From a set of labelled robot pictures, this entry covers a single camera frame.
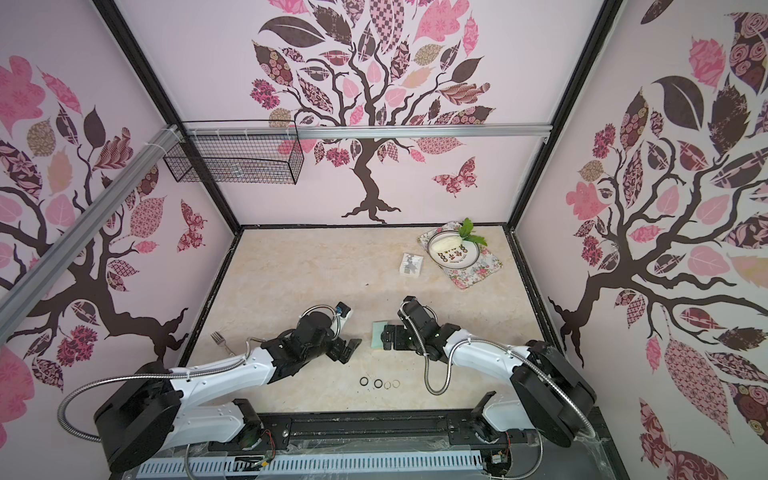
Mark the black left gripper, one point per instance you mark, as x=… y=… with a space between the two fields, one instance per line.
x=340 y=346

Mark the rear aluminium rail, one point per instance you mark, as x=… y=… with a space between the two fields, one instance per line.
x=379 y=132

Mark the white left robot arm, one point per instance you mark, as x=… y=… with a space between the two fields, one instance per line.
x=159 y=408

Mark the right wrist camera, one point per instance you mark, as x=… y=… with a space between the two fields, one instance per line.
x=412 y=311

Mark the aluminium rail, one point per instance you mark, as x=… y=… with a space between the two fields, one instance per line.
x=18 y=303
x=379 y=132

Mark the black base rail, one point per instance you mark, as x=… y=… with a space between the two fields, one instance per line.
x=460 y=427

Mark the white slotted cable duct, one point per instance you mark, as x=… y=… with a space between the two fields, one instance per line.
x=310 y=465

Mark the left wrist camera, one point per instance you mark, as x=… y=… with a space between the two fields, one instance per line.
x=341 y=316

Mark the mint green box lid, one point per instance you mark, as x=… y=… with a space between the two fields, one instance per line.
x=379 y=336

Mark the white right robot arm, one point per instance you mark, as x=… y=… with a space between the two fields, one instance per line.
x=550 y=396

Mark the white toy radish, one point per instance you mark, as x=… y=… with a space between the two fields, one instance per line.
x=456 y=238

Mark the white round printed plate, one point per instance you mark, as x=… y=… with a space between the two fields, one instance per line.
x=449 y=250

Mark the black corner frame post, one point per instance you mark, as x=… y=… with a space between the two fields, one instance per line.
x=602 y=27

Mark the left aluminium rail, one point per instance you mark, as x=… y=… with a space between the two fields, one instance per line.
x=18 y=303

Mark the silver metal fork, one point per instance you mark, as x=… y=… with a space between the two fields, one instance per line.
x=220 y=341

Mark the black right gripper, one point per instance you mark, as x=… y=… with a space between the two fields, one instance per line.
x=398 y=336

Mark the clear plastic ring bag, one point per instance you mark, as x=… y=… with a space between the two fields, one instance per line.
x=411 y=265

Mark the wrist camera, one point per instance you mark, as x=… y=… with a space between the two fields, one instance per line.
x=412 y=311
x=341 y=316

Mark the black wire basket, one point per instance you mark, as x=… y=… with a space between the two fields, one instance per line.
x=261 y=153

